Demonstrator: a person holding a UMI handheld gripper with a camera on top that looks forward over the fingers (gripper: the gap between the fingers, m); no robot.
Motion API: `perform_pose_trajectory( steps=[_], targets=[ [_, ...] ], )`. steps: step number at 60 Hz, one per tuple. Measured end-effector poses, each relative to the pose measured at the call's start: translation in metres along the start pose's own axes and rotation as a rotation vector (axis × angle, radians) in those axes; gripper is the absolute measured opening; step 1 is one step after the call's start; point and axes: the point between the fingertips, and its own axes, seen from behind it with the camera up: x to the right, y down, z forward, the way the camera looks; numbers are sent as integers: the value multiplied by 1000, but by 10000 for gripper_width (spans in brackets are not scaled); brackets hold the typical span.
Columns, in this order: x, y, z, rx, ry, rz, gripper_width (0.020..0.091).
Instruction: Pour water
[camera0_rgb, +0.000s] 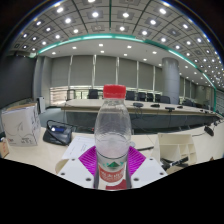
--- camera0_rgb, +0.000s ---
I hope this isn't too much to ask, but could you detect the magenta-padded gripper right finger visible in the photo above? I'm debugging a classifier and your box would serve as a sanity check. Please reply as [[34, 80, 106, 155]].
[[127, 145, 167, 190]]

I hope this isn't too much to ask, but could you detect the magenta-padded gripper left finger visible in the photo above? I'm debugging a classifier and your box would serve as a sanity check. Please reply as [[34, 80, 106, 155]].
[[57, 145, 100, 189]]

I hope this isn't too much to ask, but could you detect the clear red-capped water bottle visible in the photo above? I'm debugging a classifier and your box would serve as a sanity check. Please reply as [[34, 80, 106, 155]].
[[94, 84, 133, 191]]

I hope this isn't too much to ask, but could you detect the black tool in organizer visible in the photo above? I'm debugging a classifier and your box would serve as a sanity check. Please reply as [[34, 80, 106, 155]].
[[161, 156, 189, 171]]

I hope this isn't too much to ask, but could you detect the black desktop conference unit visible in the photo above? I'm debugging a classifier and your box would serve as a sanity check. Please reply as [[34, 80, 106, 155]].
[[42, 119, 75, 147]]

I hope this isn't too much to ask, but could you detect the long curved conference desk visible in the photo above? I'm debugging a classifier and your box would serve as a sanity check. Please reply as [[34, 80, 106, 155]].
[[60, 98, 221, 131]]

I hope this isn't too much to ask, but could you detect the white cardboard paper box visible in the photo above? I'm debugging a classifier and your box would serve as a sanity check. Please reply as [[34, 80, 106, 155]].
[[0, 102, 42, 148]]

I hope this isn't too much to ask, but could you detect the row of black office chairs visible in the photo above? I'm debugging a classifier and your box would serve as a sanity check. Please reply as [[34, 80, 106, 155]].
[[66, 88, 201, 108]]

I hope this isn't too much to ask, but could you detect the group of ceiling lights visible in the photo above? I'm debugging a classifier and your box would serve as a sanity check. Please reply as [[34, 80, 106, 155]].
[[13, 0, 224, 88]]

